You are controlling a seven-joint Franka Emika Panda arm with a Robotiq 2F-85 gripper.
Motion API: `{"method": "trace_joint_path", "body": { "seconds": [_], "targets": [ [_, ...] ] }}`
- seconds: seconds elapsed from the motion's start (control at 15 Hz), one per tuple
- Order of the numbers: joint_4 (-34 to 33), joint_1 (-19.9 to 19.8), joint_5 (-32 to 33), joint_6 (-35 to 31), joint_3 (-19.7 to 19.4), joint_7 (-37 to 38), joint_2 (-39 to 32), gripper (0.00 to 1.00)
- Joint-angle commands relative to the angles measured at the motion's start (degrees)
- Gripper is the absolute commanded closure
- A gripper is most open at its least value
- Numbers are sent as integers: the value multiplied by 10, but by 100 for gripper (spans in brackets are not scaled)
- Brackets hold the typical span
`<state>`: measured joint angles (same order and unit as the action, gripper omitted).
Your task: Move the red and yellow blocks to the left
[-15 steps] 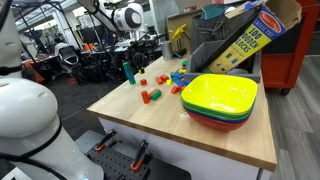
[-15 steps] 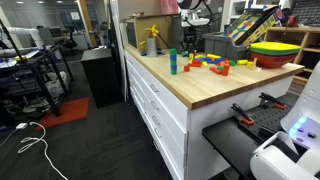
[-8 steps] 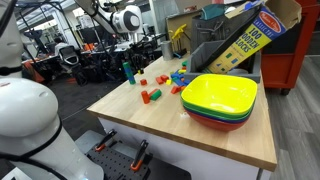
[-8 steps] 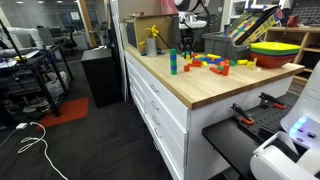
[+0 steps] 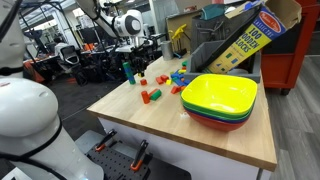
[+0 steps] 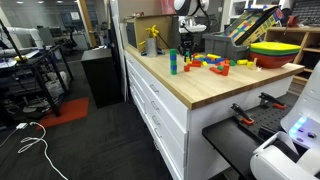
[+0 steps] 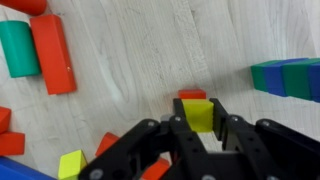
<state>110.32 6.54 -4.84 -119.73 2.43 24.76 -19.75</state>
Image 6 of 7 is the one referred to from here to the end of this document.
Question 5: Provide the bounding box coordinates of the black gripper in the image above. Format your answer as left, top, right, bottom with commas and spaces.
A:
179, 32, 197, 64

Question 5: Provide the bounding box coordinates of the wooden blocks cardboard box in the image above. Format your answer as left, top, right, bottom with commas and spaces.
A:
222, 5, 285, 47

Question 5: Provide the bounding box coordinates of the dark grey fabric basket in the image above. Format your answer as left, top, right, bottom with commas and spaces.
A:
171, 15, 183, 51

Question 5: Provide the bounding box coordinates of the long red wooden block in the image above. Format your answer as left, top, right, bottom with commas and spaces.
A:
209, 66, 223, 75
222, 63, 231, 77

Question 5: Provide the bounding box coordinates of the brown cardboard box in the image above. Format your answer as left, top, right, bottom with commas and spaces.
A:
125, 13, 174, 54

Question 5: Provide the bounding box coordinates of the metal cylinder cup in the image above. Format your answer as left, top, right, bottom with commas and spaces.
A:
146, 37, 158, 58

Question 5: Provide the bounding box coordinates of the grey plastic bin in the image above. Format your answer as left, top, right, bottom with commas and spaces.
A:
202, 31, 251, 62

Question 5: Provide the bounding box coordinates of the yellow tool on stand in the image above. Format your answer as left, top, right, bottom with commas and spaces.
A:
138, 24, 166, 57

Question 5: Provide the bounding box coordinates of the pink object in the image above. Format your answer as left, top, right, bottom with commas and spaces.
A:
160, 0, 176, 15

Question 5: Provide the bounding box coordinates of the green plastic bowl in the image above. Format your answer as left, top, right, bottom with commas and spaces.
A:
249, 48, 301, 57

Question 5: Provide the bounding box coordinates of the white drawer cabinet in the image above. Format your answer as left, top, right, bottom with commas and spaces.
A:
123, 49, 294, 180

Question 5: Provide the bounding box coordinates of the black clamp orange tip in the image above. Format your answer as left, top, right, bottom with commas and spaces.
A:
230, 102, 255, 126
258, 92, 287, 110

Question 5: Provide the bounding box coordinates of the red plastic bowl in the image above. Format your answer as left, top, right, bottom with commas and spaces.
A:
249, 52, 298, 70

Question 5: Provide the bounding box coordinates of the yellow plastic bowl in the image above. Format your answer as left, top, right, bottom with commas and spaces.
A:
249, 41, 302, 53

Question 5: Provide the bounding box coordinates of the black cabinet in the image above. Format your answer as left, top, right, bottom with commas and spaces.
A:
80, 48, 124, 109

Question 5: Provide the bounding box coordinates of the black perforated plate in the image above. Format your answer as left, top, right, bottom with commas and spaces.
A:
247, 96, 303, 143

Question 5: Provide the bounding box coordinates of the wooden shelf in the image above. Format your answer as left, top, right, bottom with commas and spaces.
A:
263, 25, 320, 96

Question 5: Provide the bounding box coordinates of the red object on shelf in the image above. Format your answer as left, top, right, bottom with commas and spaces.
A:
286, 14, 301, 28

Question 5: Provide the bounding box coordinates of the black ribbed object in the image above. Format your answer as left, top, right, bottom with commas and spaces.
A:
291, 0, 320, 27

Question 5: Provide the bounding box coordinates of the red floor mat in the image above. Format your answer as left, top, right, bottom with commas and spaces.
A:
35, 96, 90, 130

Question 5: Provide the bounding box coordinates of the black metal table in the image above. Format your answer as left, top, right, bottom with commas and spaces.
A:
0, 18, 75, 118

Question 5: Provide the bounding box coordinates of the wooden post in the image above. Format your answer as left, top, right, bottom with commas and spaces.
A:
76, 0, 98, 48

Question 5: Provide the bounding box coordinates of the white charger cable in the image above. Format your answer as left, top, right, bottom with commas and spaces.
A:
0, 121, 69, 180

